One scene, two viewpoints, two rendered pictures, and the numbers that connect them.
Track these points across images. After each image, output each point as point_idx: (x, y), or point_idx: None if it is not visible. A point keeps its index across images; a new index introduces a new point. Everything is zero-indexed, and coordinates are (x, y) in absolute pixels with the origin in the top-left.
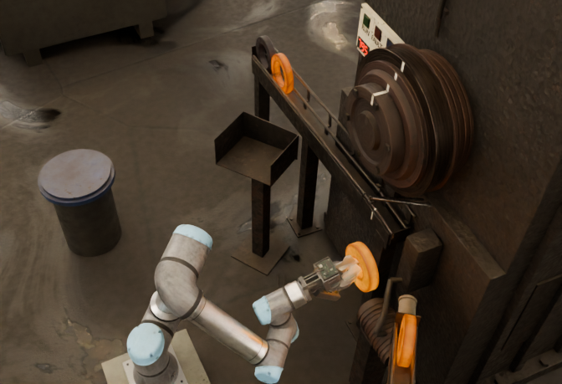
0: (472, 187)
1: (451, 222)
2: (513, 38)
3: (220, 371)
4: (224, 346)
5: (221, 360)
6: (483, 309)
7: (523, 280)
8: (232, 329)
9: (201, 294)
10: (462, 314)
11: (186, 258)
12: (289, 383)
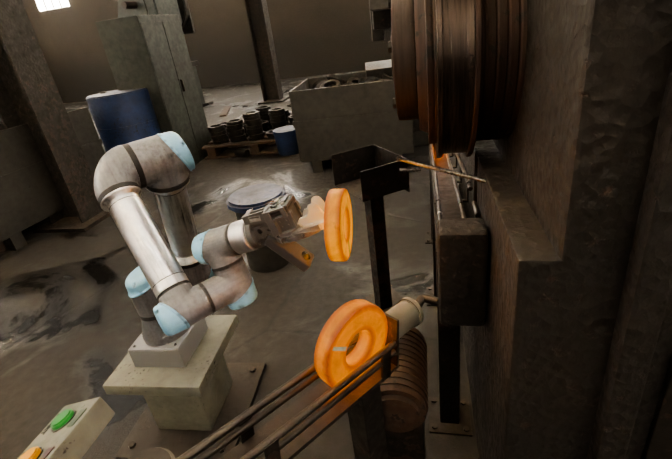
0: (528, 118)
1: (501, 194)
2: None
3: (272, 389)
4: (293, 370)
5: (281, 380)
6: (530, 353)
7: (622, 304)
8: (142, 237)
9: (127, 185)
10: (503, 366)
11: (134, 145)
12: (325, 434)
